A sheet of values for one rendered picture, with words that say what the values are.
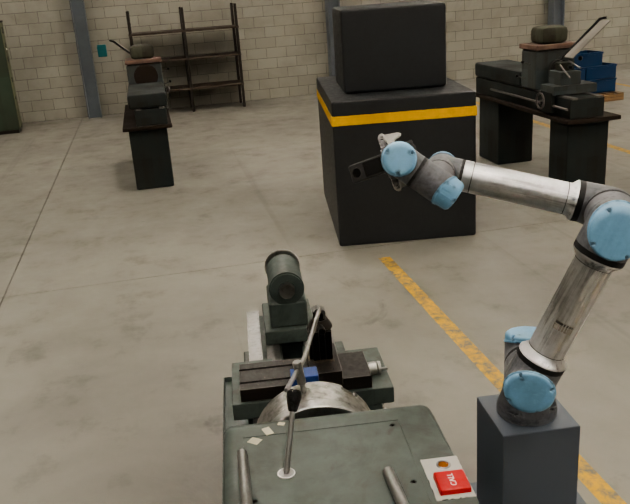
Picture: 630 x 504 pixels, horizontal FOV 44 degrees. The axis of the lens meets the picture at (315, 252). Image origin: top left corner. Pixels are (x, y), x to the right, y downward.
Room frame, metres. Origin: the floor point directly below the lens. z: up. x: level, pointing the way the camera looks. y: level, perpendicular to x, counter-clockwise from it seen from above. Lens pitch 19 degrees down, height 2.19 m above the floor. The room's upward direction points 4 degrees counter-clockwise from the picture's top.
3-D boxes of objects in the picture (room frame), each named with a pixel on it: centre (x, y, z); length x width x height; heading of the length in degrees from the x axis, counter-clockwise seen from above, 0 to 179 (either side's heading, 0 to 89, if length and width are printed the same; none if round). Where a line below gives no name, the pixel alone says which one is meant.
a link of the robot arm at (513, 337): (1.74, -0.52, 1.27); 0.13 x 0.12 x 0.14; 165
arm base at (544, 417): (1.74, -0.52, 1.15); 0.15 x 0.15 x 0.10
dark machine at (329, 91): (7.25, -0.78, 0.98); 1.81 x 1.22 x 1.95; 2
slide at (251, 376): (2.30, 0.07, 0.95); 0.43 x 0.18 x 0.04; 95
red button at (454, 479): (1.25, -0.23, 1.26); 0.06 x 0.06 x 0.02; 5
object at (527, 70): (8.42, -2.62, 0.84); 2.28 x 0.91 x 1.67; 11
